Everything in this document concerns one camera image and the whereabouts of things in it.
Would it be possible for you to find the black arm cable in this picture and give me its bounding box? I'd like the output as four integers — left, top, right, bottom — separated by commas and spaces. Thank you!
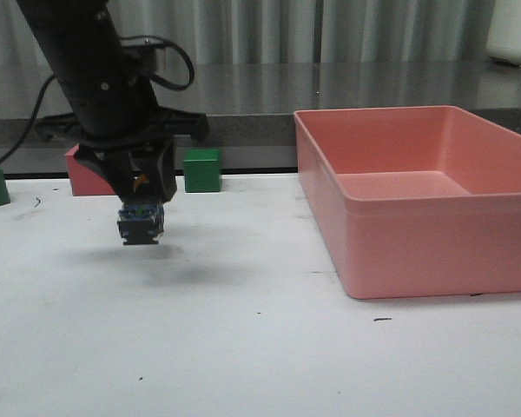
0, 36, 196, 179

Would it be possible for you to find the right green cube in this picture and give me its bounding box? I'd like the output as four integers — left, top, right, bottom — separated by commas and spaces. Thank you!
183, 148, 221, 193

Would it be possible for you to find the grey stone counter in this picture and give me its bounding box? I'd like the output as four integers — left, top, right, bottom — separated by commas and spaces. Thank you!
0, 60, 521, 178

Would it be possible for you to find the yellow push button switch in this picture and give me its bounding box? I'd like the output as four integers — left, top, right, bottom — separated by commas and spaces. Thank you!
115, 173, 165, 248

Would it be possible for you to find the far pink cube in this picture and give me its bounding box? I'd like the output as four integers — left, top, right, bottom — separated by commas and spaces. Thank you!
65, 145, 115, 196

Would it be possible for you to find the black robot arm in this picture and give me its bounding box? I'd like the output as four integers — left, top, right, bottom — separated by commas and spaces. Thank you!
18, 1, 208, 203

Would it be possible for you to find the pink plastic bin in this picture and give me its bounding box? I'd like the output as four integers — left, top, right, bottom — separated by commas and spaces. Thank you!
294, 106, 521, 299

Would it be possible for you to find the grey pleated curtain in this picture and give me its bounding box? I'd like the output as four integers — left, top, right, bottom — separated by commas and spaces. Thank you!
0, 0, 498, 67

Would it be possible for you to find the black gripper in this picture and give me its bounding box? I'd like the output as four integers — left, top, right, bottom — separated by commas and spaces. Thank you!
34, 77, 210, 204

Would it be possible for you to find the white appliance on counter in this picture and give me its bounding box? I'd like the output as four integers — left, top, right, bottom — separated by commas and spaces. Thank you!
486, 0, 521, 67

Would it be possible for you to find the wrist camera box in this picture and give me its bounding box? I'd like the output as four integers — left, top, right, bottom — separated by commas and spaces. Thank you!
118, 35, 167, 72

